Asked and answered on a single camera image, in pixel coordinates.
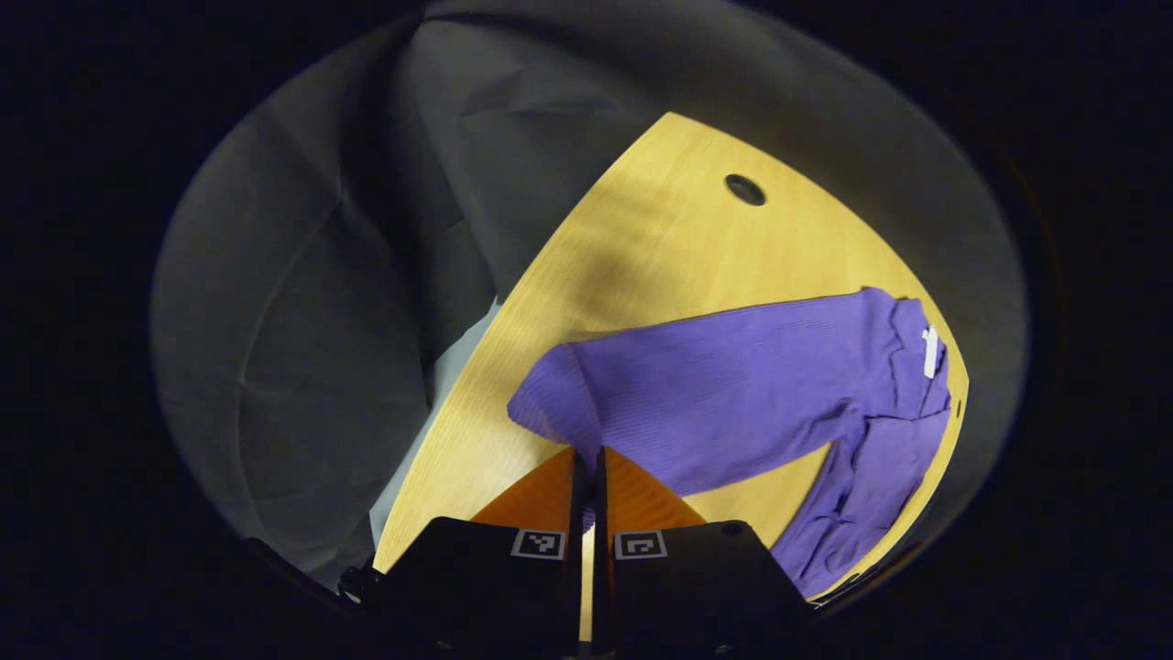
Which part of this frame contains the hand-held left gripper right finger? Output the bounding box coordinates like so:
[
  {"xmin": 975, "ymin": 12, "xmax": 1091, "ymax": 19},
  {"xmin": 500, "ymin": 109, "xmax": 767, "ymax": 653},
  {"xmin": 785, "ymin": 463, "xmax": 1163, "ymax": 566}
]
[{"xmin": 592, "ymin": 446, "xmax": 815, "ymax": 660}]

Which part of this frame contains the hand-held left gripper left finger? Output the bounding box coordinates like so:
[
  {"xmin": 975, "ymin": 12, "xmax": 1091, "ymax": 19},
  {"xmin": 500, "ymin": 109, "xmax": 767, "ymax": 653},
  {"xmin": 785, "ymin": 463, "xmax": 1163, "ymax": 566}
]
[{"xmin": 341, "ymin": 447, "xmax": 587, "ymax": 660}]

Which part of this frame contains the purple knit garment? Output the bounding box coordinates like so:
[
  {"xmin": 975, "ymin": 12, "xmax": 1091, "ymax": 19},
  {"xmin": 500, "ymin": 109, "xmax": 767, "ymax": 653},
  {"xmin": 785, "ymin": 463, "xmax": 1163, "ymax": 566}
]
[{"xmin": 507, "ymin": 287, "xmax": 954, "ymax": 600}]

